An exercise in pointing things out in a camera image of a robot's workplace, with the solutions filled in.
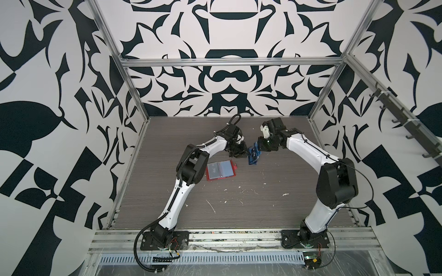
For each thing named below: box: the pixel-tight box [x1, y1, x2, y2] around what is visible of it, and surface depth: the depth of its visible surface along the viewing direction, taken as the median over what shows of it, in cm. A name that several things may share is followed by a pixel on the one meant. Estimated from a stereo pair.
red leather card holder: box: [206, 159, 238, 182], surface depth 96 cm
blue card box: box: [248, 141, 262, 166], surface depth 101 cm
